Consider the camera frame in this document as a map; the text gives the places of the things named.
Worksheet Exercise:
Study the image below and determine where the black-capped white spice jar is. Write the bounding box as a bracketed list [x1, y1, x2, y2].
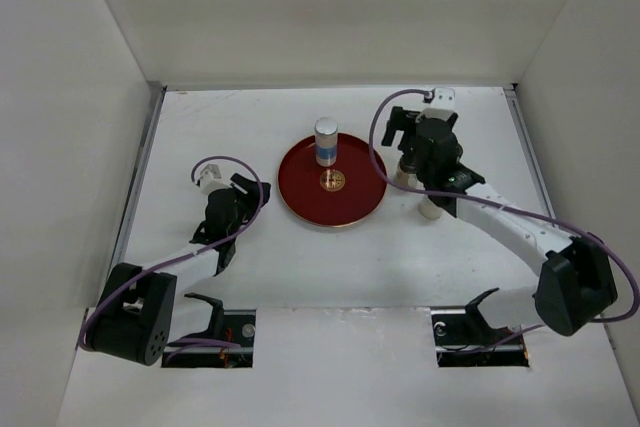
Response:
[418, 196, 443, 220]

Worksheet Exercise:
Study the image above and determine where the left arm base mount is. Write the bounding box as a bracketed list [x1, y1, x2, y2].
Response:
[161, 293, 257, 369]

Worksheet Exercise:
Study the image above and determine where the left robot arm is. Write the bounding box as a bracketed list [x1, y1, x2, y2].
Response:
[78, 164, 271, 366]

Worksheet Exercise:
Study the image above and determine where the black-capped brown spice jar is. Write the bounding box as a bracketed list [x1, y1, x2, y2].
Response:
[395, 155, 417, 189]

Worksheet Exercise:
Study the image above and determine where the silver-capped white blue bottle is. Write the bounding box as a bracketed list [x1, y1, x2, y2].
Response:
[314, 117, 338, 167]

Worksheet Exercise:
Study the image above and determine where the red round lacquer tray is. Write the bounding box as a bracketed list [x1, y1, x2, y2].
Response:
[277, 133, 387, 227]

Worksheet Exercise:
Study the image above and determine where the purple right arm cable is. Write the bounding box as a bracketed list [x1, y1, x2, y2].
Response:
[368, 88, 640, 348]

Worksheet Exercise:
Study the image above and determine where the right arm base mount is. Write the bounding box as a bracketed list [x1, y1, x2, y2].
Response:
[431, 288, 529, 368]

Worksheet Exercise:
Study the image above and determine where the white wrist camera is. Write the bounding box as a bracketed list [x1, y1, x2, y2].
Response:
[422, 87, 456, 119]
[195, 163, 230, 196]

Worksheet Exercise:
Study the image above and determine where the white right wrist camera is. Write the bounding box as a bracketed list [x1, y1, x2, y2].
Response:
[422, 87, 456, 119]

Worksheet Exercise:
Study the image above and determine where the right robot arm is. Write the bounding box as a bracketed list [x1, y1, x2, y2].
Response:
[381, 107, 618, 343]

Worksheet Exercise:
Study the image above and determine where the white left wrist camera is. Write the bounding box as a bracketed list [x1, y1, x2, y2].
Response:
[195, 163, 230, 196]

